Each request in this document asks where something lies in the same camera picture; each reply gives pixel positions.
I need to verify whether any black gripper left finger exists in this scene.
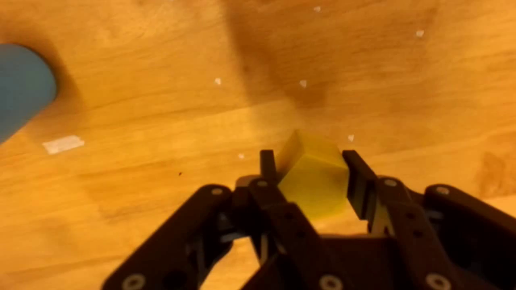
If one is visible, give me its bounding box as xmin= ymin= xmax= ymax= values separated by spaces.
xmin=102 ymin=149 xmax=326 ymax=290

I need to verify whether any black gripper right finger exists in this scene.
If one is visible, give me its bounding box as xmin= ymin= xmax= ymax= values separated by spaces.
xmin=341 ymin=149 xmax=516 ymax=290

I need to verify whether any yellow block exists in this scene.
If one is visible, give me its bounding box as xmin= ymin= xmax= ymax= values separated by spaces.
xmin=276 ymin=128 xmax=352 ymax=221

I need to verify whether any blue plastic cup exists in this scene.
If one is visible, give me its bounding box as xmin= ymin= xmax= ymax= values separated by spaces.
xmin=0 ymin=44 xmax=60 ymax=146

